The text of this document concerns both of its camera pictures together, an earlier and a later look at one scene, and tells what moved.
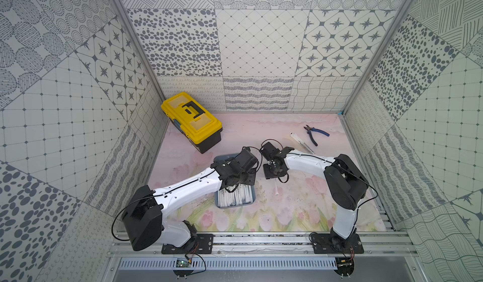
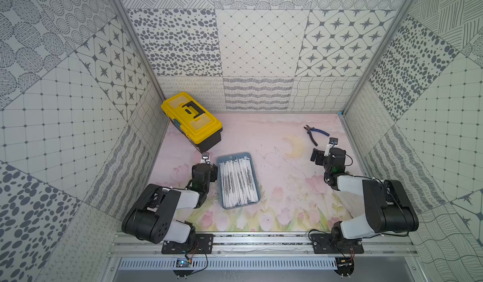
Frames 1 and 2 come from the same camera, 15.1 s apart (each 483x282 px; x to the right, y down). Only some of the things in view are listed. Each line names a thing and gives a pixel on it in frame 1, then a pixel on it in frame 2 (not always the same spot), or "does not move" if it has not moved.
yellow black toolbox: x=201 y=128 does not move
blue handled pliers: x=309 y=129 does not move
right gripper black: x=267 y=174 to x=320 y=156
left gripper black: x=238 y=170 to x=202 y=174
